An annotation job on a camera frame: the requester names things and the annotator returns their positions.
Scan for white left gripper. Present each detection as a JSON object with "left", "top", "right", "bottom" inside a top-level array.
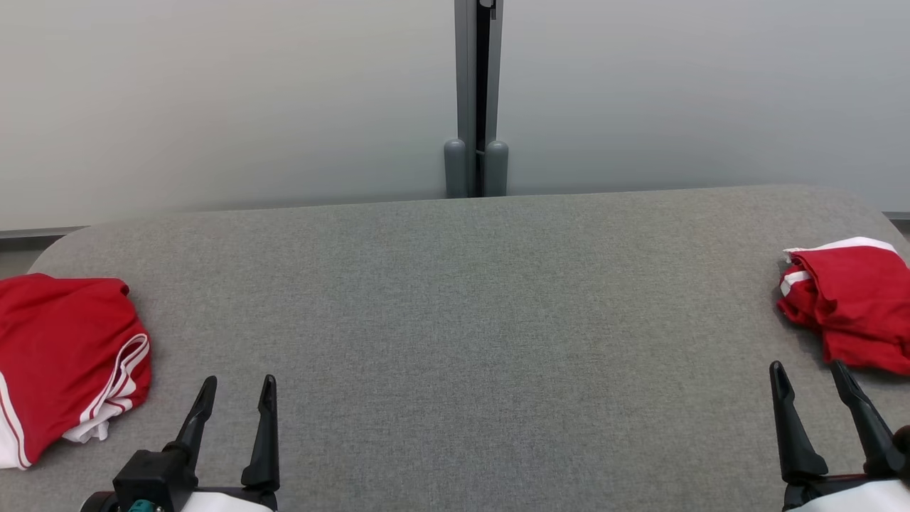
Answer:
[{"left": 164, "top": 375, "right": 280, "bottom": 512}]

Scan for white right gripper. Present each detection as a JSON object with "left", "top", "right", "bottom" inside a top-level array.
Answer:
[{"left": 769, "top": 361, "right": 910, "bottom": 512}]

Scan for red shorts with white stripe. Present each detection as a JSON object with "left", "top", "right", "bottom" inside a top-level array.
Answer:
[{"left": 776, "top": 237, "right": 910, "bottom": 377}]

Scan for red jersey with white trim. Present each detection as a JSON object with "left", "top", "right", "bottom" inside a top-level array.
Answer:
[{"left": 0, "top": 274, "right": 153, "bottom": 471}]

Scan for grey partition post with feet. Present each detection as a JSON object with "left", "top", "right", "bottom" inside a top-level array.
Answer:
[{"left": 444, "top": 0, "right": 510, "bottom": 199}]

